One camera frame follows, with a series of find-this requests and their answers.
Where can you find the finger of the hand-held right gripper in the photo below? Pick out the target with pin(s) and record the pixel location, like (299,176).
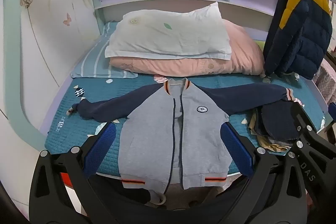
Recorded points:
(302,119)

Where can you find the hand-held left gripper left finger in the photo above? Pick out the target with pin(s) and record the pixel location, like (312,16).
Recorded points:
(101,146)

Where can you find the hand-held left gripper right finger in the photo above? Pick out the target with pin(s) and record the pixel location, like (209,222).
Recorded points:
(237,150)

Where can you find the grey and navy zip jacket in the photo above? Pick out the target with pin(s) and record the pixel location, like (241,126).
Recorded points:
(157,121)

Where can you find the pile of folded clothes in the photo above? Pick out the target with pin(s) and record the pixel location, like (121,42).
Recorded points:
(275,124)

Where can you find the teal quilted bed sheet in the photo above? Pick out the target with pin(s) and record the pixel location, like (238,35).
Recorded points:
(86,119)

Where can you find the pink patterned cloth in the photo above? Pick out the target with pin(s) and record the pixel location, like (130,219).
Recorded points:
(326,82)

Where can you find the navy and yellow puffer jacket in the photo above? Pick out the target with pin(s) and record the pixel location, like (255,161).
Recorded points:
(302,37)

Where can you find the yellow-green cloth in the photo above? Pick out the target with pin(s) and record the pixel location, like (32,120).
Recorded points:
(260,46)

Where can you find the blue striped pillow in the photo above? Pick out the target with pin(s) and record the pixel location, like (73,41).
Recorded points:
(94,61)

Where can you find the pink quilt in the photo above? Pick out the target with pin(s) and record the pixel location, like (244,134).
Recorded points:
(241,53)

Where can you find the white wardrobe with mint trim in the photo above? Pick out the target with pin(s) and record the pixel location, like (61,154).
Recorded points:
(44,37)

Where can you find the pink butterfly sticker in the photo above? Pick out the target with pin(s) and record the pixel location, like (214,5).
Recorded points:
(67,19)

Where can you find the white pillow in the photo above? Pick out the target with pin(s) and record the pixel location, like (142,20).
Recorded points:
(168,32)

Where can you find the brown butterfly sticker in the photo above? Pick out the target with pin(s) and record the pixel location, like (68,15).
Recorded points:
(25,1)

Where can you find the lavender bed frame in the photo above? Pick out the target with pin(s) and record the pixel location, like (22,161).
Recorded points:
(60,92)

